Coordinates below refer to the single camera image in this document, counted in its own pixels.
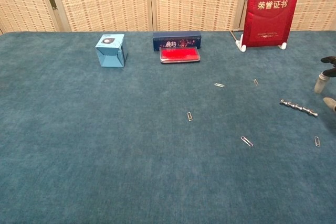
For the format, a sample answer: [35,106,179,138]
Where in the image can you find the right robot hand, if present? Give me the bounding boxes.
[314,56,336,111]

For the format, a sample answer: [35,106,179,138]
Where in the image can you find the metal beaded rod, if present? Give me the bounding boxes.
[280,99,319,117]

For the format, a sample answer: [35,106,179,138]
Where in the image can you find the red certificate folder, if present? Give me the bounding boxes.
[243,0,305,48]

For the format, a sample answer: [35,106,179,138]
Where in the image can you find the white display stand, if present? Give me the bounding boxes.
[230,30,287,52]

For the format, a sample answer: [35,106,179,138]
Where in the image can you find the red ink pad case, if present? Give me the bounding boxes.
[159,46,201,64]

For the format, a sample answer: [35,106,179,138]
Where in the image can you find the dark blue long box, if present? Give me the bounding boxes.
[153,31,202,51]

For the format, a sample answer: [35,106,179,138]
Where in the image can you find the blue felt table cloth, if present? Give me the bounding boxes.
[0,30,336,224]

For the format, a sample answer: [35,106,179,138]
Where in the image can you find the light blue cardboard box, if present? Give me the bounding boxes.
[94,34,129,68]

